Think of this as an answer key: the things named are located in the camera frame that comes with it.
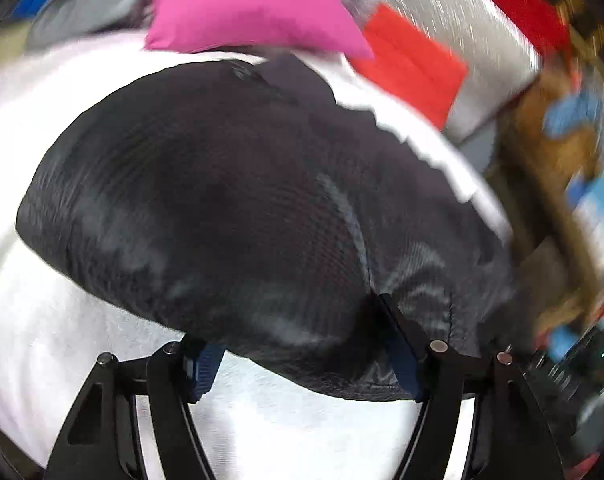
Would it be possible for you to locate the light blue cloth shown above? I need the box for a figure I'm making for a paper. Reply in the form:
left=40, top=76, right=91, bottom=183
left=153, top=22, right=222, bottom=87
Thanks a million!
left=542, top=89, right=604, bottom=140

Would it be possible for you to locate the pink pillow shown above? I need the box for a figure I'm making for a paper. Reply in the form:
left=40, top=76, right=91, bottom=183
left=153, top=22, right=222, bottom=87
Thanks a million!
left=143, top=0, right=375, bottom=60

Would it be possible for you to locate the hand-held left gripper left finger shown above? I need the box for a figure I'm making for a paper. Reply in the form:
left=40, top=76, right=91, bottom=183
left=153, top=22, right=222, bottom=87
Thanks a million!
left=44, top=334, right=226, bottom=480

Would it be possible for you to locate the blue and white packet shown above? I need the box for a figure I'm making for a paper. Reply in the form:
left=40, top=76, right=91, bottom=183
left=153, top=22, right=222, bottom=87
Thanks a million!
left=566, top=177, right=604, bottom=301

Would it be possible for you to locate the wooden shelf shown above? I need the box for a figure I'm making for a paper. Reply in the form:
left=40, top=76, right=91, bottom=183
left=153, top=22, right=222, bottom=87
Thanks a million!
left=492, top=160, right=604, bottom=341

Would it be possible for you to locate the red cloth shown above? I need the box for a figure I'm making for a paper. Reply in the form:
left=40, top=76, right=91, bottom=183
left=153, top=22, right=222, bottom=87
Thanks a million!
left=447, top=0, right=573, bottom=58

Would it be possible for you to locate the red-orange pillow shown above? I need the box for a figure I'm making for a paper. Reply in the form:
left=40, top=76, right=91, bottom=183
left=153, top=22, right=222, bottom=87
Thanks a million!
left=349, top=2, right=470, bottom=131

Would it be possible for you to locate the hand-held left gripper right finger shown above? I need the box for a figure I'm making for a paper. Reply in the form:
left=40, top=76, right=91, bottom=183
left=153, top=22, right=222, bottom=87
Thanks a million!
left=376, top=292, right=568, bottom=480

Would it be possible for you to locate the black quilted jacket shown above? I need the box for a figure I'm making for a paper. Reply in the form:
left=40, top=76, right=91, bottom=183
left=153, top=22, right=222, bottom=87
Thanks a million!
left=16, top=54, right=520, bottom=402

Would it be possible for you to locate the grey garment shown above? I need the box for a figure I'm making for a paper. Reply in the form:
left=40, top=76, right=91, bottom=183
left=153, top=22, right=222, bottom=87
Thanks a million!
left=29, top=0, right=173, bottom=48

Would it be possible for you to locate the silver foil insulation mat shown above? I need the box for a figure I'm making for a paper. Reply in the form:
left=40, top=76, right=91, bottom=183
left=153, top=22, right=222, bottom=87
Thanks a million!
left=302, top=0, right=543, bottom=143

